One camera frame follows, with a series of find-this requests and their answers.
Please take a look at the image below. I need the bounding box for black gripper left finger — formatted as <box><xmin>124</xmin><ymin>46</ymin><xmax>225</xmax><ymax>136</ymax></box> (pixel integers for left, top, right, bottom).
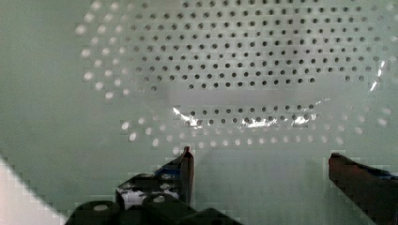
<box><xmin>115</xmin><ymin>146</ymin><xmax>194</xmax><ymax>210</ymax></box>

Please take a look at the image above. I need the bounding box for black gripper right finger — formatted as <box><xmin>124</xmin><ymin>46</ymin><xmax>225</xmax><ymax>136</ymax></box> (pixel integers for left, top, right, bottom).
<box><xmin>329</xmin><ymin>153</ymin><xmax>398</xmax><ymax>225</ymax></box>

